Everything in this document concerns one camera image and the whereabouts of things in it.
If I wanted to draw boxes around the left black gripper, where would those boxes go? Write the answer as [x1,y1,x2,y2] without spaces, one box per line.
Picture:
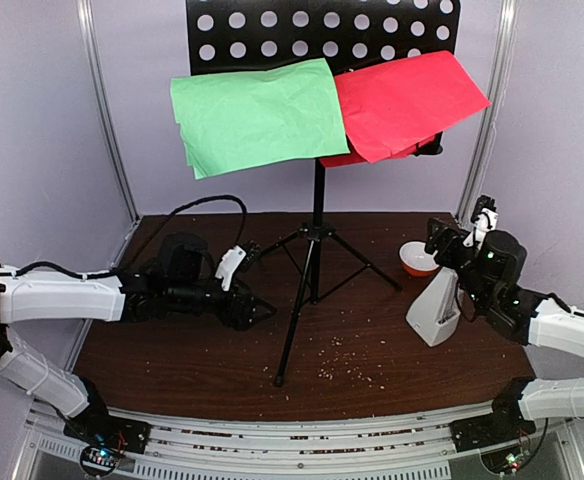
[167,274,276,330]

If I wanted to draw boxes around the grey metronome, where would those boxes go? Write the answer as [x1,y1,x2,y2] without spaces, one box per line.
[406,268,460,347]

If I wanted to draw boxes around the red paper sheet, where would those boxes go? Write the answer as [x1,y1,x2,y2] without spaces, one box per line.
[321,51,491,168]

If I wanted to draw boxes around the green paper sheet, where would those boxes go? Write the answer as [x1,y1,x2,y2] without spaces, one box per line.
[170,59,349,180]

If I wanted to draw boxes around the black perforated music stand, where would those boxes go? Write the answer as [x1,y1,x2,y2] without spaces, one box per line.
[185,1,461,387]

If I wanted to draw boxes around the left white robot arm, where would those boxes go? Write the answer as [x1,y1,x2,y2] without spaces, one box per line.
[0,233,277,444]

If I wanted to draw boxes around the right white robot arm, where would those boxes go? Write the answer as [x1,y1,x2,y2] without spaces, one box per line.
[425,219,584,442]

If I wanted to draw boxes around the orange and white bowl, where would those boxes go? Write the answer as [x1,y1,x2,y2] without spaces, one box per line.
[398,241,439,278]

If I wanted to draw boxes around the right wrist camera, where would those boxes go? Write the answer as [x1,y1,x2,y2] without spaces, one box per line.
[463,195,498,249]

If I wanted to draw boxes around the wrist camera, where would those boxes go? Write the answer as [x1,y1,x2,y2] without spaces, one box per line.
[215,241,261,292]
[463,195,498,249]

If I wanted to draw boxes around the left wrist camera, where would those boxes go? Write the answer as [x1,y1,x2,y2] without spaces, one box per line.
[215,241,261,292]

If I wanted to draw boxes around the right aluminium frame post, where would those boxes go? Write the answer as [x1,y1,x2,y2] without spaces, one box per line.
[455,0,520,227]

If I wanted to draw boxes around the aluminium frame post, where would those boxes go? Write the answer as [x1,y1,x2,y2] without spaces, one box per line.
[76,0,140,223]
[455,0,520,227]

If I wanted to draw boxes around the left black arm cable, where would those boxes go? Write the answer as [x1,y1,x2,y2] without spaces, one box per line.
[121,194,250,271]

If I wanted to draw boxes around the aluminium front rail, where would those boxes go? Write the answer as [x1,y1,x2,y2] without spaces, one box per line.
[21,394,584,480]

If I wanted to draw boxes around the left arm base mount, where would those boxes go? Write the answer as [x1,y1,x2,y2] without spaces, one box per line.
[63,417,151,454]

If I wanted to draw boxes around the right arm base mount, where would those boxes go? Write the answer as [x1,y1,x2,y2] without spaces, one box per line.
[449,413,536,452]

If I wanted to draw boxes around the left aluminium frame post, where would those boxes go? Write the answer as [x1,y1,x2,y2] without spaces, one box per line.
[76,0,140,223]

